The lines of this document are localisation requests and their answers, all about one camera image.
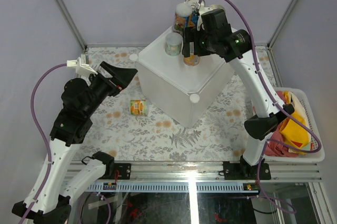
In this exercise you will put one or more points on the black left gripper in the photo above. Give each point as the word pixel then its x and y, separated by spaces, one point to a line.
pixel 121 77

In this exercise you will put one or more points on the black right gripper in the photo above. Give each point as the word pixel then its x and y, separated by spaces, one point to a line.
pixel 189 36

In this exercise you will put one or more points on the blue soup can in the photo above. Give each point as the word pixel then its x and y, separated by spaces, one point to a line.
pixel 217 7
pixel 195 6

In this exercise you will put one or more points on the white lid yellow jar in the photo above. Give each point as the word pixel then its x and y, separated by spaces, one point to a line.
pixel 192 60

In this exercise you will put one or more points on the clear lid green jar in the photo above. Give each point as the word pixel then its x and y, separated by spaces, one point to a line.
pixel 173 44

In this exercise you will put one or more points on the white lid orange can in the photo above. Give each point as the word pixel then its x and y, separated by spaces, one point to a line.
pixel 183 14

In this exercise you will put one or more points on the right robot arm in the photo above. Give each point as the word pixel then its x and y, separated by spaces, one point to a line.
pixel 270 110

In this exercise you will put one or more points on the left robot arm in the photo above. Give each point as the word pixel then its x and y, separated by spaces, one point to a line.
pixel 49 201

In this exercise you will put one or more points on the white cube counter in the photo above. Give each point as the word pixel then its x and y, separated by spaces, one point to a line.
pixel 183 92

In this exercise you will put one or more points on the pink cloth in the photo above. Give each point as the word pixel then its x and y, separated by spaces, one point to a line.
pixel 276 145

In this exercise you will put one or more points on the yellow cloth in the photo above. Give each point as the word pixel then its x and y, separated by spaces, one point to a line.
pixel 303 139

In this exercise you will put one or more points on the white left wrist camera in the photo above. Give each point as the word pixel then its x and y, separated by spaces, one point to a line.
pixel 81 66

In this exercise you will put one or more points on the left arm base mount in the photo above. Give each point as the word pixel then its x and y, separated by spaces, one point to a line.
pixel 117 171

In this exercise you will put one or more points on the aluminium front rail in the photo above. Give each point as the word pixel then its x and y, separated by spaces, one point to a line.
pixel 160 171

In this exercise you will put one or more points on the white slotted cable duct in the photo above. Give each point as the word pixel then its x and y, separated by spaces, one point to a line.
pixel 174 187

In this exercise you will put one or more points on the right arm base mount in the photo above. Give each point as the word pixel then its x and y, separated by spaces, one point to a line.
pixel 243 171

